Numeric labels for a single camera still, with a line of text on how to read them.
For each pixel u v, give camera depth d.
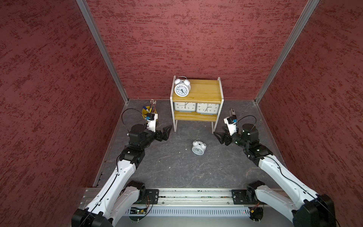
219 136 0.72
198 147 0.84
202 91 0.80
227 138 0.69
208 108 0.89
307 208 0.38
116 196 0.45
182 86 0.72
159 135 0.67
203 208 0.71
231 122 0.67
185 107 0.90
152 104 0.97
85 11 0.72
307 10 0.72
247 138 0.58
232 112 1.09
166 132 0.67
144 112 1.03
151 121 0.64
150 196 0.75
